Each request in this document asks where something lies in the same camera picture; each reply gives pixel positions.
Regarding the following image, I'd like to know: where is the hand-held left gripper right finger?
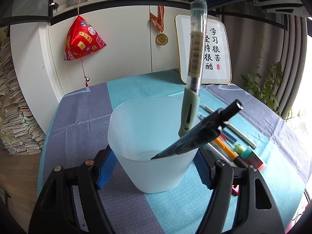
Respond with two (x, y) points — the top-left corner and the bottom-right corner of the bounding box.
(194, 146), (285, 234)

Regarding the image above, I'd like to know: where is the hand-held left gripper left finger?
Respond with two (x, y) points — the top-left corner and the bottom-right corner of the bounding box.
(28, 144), (117, 234)

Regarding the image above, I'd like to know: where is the orange pen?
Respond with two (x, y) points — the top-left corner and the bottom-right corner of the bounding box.
(213, 136), (249, 168)

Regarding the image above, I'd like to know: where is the translucent white plastic cup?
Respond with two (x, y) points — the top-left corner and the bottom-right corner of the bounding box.
(108, 96), (201, 194)

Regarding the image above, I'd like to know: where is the black pen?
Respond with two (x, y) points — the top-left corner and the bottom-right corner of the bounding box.
(150, 99), (244, 160)

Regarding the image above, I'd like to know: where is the blue clear pen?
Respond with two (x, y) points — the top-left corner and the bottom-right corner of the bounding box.
(221, 128), (237, 142)

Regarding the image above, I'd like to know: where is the white pen with clear cap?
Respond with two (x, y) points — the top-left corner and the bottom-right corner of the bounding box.
(201, 104), (257, 150)

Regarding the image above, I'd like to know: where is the clear pen with green grip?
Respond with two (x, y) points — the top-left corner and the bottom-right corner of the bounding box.
(178, 0), (208, 137)

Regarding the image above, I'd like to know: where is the clear pen with cream grip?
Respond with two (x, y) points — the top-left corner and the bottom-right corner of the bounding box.
(197, 112), (232, 165)

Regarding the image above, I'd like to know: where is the teal and pink eraser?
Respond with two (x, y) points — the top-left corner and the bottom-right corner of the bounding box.
(241, 149), (267, 171)

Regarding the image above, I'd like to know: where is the blue and grey tablecloth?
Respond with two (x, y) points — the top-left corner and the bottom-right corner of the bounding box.
(38, 68), (312, 234)

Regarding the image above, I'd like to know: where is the gold medal with striped ribbon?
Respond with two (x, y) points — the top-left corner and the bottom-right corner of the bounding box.
(149, 5), (169, 46)

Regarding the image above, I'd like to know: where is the grey curtain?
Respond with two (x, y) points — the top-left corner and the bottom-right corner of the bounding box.
(219, 2), (308, 117)

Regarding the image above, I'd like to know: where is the framed calligraphy board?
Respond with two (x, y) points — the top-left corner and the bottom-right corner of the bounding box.
(174, 14), (232, 85)

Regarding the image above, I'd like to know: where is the white cabinet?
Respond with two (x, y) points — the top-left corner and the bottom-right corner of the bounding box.
(10, 0), (220, 137)

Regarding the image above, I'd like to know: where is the green potted plant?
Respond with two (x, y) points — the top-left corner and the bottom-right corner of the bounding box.
(240, 34), (293, 122)

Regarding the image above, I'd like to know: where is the large stack of worn books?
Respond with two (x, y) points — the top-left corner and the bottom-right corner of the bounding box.
(0, 36), (47, 155)

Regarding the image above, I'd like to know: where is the pink printed cloth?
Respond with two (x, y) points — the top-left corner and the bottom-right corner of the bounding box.
(291, 190), (312, 227)

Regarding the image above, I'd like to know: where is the red pyramid hanging ornament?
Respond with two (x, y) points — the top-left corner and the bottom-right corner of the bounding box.
(64, 0), (107, 88)

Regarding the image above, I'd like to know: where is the glass cabinet door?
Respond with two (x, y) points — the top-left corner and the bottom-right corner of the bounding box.
(0, 0), (53, 27)

